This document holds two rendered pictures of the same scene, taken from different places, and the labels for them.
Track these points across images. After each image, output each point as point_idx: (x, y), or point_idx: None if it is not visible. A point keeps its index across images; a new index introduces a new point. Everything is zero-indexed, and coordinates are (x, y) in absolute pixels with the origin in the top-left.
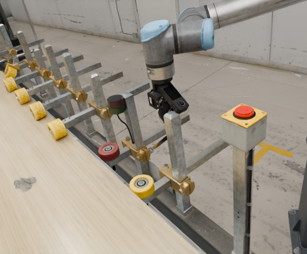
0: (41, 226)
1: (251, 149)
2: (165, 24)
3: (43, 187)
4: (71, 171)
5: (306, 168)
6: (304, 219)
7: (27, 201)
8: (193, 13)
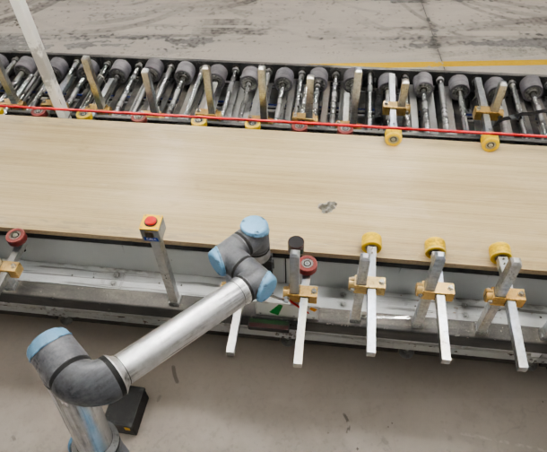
0: (275, 199)
1: None
2: (240, 224)
3: (310, 212)
4: (308, 232)
5: None
6: None
7: (305, 202)
8: (244, 263)
